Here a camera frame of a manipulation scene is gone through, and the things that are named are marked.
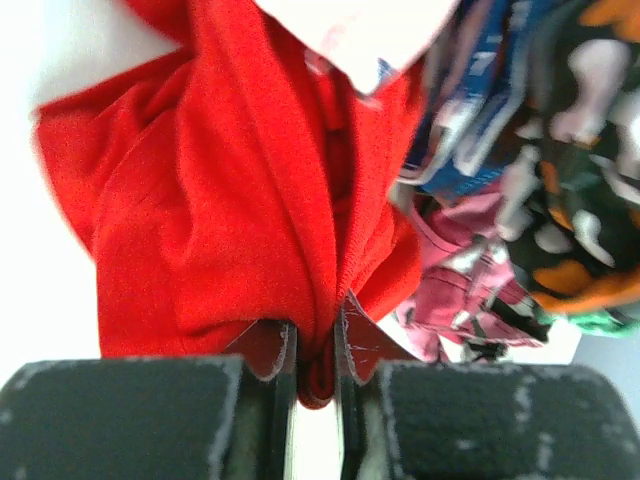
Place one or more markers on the blue white patterned cloth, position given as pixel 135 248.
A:
pixel 467 67

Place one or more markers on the magenta pink camouflage cloth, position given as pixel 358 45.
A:
pixel 468 306

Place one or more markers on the light pink navy camouflage cloth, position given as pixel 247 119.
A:
pixel 371 42

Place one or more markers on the red cloth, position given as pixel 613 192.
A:
pixel 227 182

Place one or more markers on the green tie-dye cloth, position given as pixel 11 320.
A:
pixel 615 322

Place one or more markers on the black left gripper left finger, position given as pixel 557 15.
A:
pixel 200 417

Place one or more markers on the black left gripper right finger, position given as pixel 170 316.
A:
pixel 406 419

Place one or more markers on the orange black camouflage cloth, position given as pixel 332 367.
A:
pixel 570 153

